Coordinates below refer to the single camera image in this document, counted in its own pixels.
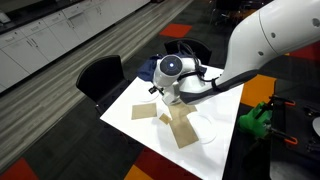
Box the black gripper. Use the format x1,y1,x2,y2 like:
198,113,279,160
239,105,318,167
148,85,165,98

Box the clear plastic bowl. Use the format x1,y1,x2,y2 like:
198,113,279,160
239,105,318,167
135,84,162,104

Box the blue crumpled cloth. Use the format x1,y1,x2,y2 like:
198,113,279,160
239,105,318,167
136,52,208,82

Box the square brown paper piece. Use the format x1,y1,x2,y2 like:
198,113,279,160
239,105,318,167
130,102,158,121

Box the small brown paper scrap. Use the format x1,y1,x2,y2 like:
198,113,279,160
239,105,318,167
158,112,173,126

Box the long brown paper piece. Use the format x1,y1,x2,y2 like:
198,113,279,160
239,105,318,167
167,103,200,150

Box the black chair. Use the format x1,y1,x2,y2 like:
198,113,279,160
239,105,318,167
163,37,214,66
75,54,132,116

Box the clear shallow plastic dish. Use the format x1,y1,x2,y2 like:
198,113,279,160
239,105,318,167
190,113,219,145

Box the green clamp object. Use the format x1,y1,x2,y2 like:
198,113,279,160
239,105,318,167
236,101,274,140

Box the dark background chair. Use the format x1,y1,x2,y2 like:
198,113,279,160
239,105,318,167
209,0,265,28

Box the white cabinet row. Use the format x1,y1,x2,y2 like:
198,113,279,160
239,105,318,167
0,0,152,95

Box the orange black bar clamp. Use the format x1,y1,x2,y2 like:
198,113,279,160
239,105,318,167
264,95,297,108
269,127,299,146

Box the black perforated breadboard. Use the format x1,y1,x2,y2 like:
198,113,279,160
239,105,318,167
273,97,320,154

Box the grey round disc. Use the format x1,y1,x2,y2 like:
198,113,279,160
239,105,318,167
312,116,320,138

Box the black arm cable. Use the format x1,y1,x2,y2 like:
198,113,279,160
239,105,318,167
175,40,222,92

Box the grey metal base plate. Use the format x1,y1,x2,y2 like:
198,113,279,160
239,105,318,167
269,154,320,180

